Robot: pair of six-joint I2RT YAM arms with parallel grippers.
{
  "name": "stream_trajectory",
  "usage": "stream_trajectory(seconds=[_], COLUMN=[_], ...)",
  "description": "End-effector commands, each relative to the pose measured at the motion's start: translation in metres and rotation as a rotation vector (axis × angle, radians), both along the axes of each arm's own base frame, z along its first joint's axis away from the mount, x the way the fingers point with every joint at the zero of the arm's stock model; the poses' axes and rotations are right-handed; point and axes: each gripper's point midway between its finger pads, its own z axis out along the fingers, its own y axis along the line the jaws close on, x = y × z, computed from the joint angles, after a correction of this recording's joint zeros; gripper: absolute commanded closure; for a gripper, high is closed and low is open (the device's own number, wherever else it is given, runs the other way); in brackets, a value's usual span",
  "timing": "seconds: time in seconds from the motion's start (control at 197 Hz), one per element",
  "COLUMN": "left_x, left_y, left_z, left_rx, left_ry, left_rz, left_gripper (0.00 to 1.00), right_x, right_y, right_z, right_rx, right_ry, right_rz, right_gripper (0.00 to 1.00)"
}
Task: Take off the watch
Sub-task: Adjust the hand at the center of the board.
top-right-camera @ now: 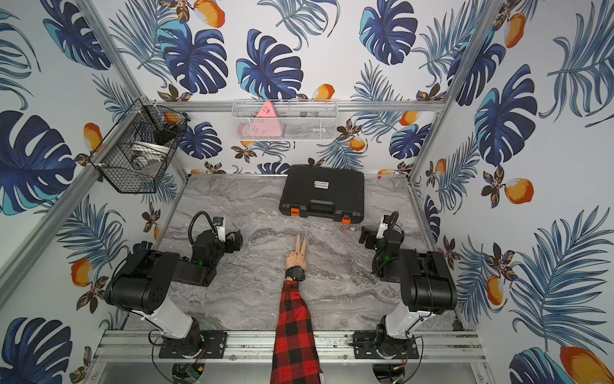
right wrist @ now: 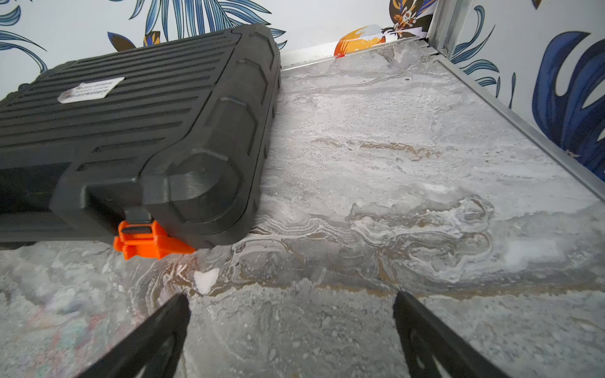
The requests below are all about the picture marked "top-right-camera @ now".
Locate black wire basket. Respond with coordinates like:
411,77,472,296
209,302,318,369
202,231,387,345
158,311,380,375
88,99,190,195

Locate mannequin hand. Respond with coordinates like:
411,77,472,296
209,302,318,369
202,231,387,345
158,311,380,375
286,235,308,270

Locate pink triangular object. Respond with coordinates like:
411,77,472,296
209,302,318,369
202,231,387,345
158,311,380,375
238,101,283,140

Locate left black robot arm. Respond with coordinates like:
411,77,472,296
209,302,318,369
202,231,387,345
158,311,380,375
104,211,243,361

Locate black wrist watch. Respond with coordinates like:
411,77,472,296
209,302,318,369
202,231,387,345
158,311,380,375
285,266,305,283

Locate black plastic tool case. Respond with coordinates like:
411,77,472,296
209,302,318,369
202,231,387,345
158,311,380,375
279,165,365,224

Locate white wire basket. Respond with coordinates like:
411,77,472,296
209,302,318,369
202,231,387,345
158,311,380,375
232,99,339,142

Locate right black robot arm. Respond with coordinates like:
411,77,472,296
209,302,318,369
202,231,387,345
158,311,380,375
352,211,457,360

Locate red plaid sleeved forearm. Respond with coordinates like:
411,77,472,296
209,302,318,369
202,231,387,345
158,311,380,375
270,280,322,384

